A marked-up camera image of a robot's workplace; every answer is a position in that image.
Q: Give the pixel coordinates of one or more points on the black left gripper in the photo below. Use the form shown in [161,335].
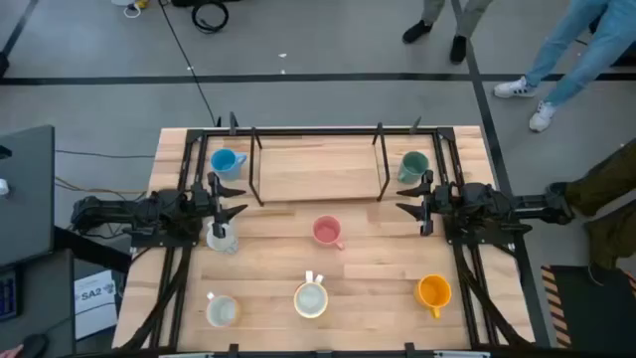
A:
[201,204]

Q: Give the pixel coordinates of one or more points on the yellow mug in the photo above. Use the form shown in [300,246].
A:
[433,292]

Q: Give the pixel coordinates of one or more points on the person's hand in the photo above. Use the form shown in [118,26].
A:
[10,352]

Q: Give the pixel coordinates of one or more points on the black computer mouse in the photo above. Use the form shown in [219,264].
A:
[36,345]

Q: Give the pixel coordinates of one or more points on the yellow plug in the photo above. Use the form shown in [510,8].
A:
[142,3]

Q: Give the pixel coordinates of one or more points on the pink mug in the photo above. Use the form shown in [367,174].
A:
[326,231]

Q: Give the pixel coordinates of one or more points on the person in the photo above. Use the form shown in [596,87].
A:
[611,174]
[464,15]
[576,59]

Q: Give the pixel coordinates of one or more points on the green mug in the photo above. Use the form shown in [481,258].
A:
[413,165]

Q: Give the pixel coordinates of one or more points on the tan patterned mug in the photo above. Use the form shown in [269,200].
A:
[222,312]

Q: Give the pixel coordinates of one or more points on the black mat with hazard stripes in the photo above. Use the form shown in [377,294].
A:
[586,308]

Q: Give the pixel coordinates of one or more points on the wooden shelf with black frame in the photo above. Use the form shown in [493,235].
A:
[318,174]

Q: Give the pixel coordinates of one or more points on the blue tile pattern mug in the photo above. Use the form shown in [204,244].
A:
[224,244]

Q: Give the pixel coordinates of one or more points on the white printed paper sheet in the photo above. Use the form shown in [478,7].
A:
[94,308]

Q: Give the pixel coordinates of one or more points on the grey laptop lid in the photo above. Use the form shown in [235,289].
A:
[25,199]

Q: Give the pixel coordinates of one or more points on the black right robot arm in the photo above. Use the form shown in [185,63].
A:
[497,204]

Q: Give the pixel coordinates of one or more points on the black aluminium table frame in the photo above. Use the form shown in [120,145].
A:
[445,134]

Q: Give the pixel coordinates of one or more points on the dark keyboard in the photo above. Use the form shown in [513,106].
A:
[9,296]

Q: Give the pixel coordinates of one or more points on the small white object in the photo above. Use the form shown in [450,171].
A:
[3,187]

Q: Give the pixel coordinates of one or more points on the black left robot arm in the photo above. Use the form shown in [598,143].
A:
[124,214]

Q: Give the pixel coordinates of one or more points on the orange leaf pattern mug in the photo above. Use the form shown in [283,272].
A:
[310,301]

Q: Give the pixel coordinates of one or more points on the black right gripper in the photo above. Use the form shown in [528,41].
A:
[447,204]

